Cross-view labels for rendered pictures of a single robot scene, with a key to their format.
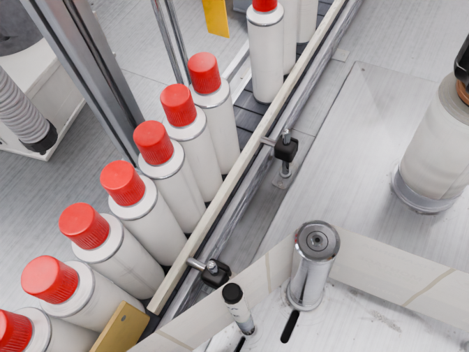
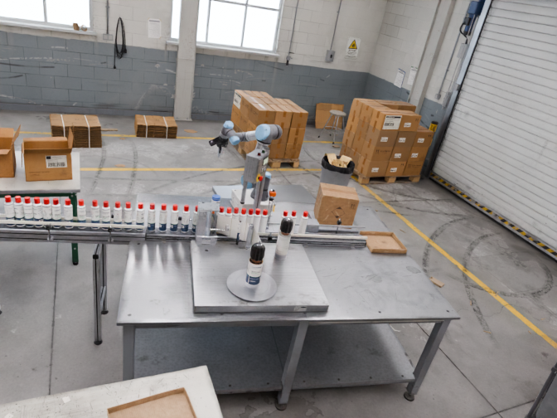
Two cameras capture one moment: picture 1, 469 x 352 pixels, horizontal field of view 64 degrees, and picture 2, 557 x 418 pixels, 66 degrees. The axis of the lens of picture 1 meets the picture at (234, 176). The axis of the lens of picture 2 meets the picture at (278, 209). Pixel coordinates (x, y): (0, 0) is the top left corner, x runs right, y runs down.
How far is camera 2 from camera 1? 2.72 m
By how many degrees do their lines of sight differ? 40
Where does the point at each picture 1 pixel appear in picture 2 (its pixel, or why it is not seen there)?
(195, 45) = not seen: hidden behind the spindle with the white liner
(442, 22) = (332, 259)
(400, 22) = (325, 252)
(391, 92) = (297, 249)
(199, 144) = (256, 218)
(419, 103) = (297, 253)
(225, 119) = (263, 221)
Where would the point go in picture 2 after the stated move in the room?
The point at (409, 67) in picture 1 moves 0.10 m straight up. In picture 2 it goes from (312, 256) to (315, 245)
